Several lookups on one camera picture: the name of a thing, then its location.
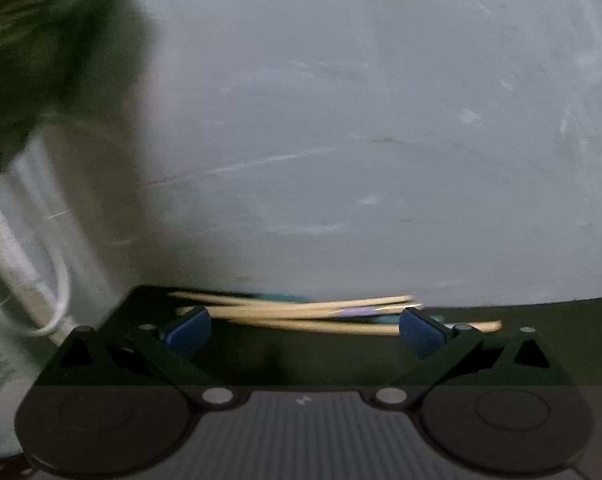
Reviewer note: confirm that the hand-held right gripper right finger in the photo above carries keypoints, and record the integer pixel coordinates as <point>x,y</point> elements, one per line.
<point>421,332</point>

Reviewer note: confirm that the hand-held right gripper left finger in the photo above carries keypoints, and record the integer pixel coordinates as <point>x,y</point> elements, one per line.
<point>188,330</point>

